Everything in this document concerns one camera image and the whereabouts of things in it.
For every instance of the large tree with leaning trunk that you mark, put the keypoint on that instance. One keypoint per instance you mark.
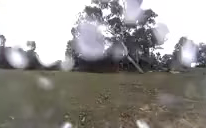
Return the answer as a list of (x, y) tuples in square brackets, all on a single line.
[(131, 40)]

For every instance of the green grass field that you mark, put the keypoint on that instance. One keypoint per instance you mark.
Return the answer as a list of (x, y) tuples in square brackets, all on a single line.
[(57, 100)]

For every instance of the row of dark trees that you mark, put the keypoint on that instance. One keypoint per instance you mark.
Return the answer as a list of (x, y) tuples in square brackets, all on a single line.
[(32, 59)]

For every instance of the robot's own part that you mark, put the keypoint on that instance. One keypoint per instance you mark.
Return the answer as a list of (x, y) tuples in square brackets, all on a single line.
[(66, 125), (142, 124)]

